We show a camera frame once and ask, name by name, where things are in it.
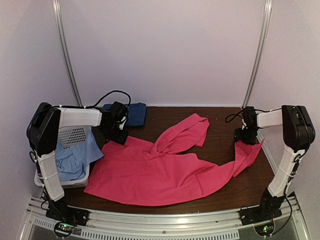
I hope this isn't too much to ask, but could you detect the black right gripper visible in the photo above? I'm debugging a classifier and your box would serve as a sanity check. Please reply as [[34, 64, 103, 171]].
[[234, 127, 258, 146]]

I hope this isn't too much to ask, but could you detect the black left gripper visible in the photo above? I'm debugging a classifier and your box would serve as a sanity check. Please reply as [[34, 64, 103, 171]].
[[103, 123, 129, 146]]

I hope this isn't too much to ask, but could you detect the dark blue polo shirt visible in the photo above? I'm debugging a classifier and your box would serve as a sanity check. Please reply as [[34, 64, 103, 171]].
[[100, 101, 147, 128]]

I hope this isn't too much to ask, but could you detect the red garment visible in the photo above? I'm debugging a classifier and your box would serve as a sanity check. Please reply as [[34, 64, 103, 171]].
[[84, 114, 262, 207]]

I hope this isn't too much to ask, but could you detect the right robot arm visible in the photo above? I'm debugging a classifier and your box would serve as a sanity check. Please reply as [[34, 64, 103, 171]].
[[234, 105, 316, 221]]

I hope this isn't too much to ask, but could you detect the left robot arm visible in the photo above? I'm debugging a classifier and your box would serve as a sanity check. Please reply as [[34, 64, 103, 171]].
[[26, 101, 128, 222]]

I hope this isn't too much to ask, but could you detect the white plastic laundry basket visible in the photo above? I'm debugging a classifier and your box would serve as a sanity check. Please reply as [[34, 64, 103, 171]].
[[33, 124, 91, 189]]

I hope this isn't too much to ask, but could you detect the light blue garment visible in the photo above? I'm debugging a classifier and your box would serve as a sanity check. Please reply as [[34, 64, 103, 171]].
[[55, 131, 104, 182]]

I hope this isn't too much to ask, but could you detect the right circuit board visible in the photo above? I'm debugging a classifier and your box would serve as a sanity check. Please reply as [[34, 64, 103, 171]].
[[254, 222, 275, 237]]

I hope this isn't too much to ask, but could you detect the circuit board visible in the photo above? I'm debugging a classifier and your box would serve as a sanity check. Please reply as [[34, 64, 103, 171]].
[[254, 222, 275, 237], [53, 221, 75, 238]]

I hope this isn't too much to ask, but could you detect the left circuit board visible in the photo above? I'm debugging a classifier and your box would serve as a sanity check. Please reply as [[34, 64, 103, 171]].
[[53, 221, 75, 238]]

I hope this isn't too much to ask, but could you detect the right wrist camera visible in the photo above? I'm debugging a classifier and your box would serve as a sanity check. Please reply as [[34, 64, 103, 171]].
[[241, 118, 248, 130]]

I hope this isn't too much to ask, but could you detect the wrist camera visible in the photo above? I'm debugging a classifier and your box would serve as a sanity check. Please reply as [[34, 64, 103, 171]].
[[116, 116, 128, 130], [241, 118, 248, 130]]

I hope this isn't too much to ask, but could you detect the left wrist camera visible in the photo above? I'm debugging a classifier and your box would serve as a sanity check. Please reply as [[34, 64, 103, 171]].
[[116, 116, 128, 130]]

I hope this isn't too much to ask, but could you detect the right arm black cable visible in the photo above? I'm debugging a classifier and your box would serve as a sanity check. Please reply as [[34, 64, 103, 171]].
[[224, 111, 245, 124]]

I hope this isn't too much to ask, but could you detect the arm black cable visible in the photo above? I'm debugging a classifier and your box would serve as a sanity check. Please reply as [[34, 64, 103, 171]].
[[84, 90, 132, 111], [224, 111, 245, 124]]

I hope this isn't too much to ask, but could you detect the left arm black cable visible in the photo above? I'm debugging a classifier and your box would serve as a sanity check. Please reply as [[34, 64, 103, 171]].
[[84, 90, 132, 111]]

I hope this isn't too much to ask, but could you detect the right aluminium frame post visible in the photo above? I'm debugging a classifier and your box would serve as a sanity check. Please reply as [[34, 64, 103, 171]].
[[241, 0, 273, 109]]

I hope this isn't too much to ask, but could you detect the aluminium frame post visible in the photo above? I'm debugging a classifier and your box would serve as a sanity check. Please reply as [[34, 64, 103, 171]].
[[52, 0, 83, 107], [241, 0, 273, 109]]

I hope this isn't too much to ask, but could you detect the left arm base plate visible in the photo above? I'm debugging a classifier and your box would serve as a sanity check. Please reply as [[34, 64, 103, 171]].
[[45, 206, 89, 227]]

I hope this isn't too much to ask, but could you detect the aluminium front rail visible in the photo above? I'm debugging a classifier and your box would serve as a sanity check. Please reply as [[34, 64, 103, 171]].
[[23, 192, 308, 240]]

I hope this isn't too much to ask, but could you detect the left aluminium frame post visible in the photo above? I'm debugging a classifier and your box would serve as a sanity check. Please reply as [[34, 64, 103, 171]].
[[52, 0, 83, 107]]

